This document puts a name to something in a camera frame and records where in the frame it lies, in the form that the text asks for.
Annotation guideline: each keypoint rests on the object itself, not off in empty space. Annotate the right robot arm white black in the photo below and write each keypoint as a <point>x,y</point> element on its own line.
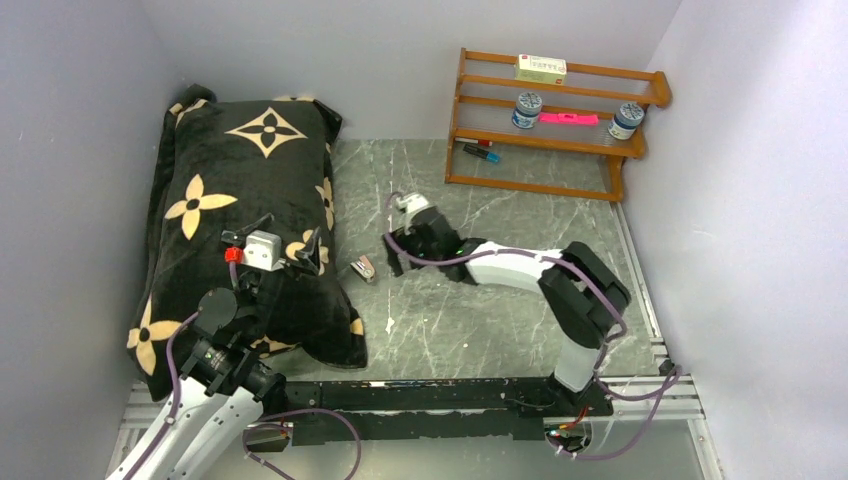
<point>585,297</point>

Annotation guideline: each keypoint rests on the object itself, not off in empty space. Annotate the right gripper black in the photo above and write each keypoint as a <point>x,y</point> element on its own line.
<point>404,238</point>

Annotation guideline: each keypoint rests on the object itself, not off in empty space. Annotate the right blue white jar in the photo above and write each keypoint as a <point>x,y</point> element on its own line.
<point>625,121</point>

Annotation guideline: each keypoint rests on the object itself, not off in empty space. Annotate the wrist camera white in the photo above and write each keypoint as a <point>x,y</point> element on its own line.
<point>411,204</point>
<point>262,250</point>

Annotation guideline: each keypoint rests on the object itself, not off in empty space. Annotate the red white marker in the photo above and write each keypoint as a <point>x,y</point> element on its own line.
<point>474,142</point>

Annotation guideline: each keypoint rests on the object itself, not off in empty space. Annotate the black pillowcase with beige flowers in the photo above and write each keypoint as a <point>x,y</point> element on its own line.
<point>222,166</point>

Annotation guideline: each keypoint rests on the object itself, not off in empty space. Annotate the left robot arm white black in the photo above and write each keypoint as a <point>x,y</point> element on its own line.
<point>219,383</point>

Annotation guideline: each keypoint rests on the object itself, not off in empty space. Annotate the wooden shelf rack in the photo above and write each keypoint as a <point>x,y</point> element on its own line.
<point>483,101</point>

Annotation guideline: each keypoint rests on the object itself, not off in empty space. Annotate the blue white jar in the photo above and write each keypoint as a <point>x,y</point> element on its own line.
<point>625,121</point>
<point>527,109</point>

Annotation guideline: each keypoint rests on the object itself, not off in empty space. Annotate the left blue white jar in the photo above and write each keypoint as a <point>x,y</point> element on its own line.
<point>527,109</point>

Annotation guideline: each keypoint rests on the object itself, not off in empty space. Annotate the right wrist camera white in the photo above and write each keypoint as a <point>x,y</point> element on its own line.
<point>411,204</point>

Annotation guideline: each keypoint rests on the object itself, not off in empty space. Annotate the pink highlighter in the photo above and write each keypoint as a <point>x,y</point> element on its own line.
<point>568,119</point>

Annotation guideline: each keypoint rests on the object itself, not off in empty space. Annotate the white green box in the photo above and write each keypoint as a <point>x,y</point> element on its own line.
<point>538,69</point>

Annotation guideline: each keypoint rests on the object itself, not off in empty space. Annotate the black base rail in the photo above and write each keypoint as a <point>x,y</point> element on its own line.
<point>521,408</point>

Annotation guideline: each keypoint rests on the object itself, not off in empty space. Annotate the black blue marker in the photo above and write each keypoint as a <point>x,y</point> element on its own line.
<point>481,153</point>

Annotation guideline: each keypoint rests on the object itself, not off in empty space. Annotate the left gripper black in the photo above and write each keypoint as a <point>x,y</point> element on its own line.
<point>309,256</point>

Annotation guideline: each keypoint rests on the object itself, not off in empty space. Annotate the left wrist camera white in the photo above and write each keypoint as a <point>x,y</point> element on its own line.
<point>262,250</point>

